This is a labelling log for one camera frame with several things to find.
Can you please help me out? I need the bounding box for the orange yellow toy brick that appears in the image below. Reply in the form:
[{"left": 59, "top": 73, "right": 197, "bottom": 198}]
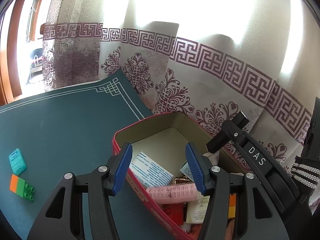
[{"left": 228, "top": 193, "right": 236, "bottom": 219}]

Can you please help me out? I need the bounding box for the teal dental floss box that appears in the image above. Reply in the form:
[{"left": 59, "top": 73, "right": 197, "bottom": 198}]
[{"left": 8, "top": 148, "right": 27, "bottom": 176}]

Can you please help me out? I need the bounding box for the pink white roll pack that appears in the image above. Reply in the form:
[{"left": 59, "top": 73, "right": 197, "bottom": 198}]
[{"left": 146, "top": 183, "right": 199, "bottom": 204}]

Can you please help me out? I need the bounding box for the white round plastic lid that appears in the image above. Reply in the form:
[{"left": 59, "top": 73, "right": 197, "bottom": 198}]
[{"left": 203, "top": 151, "right": 220, "bottom": 166}]

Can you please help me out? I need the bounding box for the yellow white medicine box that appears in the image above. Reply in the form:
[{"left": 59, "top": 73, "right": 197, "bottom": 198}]
[{"left": 130, "top": 152, "right": 174, "bottom": 188}]

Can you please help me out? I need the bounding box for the red long toy brick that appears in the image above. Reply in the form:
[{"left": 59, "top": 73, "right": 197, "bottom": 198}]
[{"left": 162, "top": 203, "right": 184, "bottom": 226}]

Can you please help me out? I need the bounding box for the gold black lipstick tube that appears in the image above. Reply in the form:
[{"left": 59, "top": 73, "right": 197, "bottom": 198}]
[{"left": 171, "top": 176, "right": 193, "bottom": 185}]

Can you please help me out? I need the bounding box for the light blue printed box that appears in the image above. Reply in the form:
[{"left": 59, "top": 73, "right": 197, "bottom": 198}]
[{"left": 180, "top": 161, "right": 194, "bottom": 181}]

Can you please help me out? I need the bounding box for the black cylindrical tube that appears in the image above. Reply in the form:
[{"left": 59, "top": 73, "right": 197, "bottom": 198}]
[{"left": 206, "top": 111, "right": 249, "bottom": 153}]

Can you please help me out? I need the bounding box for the person's right hand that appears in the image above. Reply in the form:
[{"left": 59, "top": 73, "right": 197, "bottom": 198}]
[{"left": 224, "top": 219, "right": 235, "bottom": 240}]

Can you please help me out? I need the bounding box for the orange green toy brick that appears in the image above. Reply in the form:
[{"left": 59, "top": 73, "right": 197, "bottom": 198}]
[{"left": 9, "top": 174, "right": 35, "bottom": 202}]

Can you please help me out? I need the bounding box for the teal table mat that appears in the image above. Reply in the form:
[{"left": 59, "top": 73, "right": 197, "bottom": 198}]
[{"left": 1, "top": 71, "right": 151, "bottom": 239}]

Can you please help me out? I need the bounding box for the red pink tin box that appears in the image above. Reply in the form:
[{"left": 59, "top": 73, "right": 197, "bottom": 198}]
[{"left": 112, "top": 112, "right": 246, "bottom": 240}]

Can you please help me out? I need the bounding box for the black wok on stand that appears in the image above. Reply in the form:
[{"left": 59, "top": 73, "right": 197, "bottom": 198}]
[{"left": 30, "top": 48, "right": 43, "bottom": 68}]

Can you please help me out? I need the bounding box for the patterned curtain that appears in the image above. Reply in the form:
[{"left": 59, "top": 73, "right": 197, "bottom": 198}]
[{"left": 43, "top": 0, "right": 319, "bottom": 171}]

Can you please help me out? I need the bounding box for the wooden door frame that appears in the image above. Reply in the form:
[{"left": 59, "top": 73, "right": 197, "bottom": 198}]
[{"left": 1, "top": 0, "right": 43, "bottom": 105}]

